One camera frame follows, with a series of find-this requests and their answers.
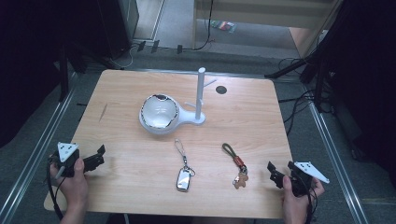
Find white key holder stand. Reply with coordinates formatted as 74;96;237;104
138;66;219;135

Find dark cabinet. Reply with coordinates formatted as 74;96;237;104
94;0;140;61

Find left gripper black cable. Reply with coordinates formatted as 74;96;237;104
46;155;67;221

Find colourful packet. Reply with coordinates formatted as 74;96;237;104
210;20;238;34

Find gingerbread keychain with green loop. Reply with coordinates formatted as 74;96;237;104
221;142;249;190

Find black metal stand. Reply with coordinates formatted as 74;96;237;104
264;46;334;114
57;43;71;103

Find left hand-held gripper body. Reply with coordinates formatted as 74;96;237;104
49;142;86;178

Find silver car key with strap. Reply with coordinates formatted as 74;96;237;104
173;138;197;192

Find light wooden furniture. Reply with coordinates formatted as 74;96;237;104
191;0;345;59

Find person's right hand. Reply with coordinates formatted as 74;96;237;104
281;175;326;218

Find person's left hand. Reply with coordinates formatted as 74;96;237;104
49;157;90;213

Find white bowl with dark rim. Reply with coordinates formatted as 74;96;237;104
140;93;181;130

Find black floor cables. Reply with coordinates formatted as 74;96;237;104
277;56;335;136

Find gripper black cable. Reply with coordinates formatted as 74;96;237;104
46;155;67;221
303;178;320;224

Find metal floor rail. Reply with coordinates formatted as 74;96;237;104
307;101;372;224
0;73;78;224

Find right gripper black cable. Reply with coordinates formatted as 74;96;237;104
303;178;320;224

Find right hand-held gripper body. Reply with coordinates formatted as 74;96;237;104
287;161;331;198

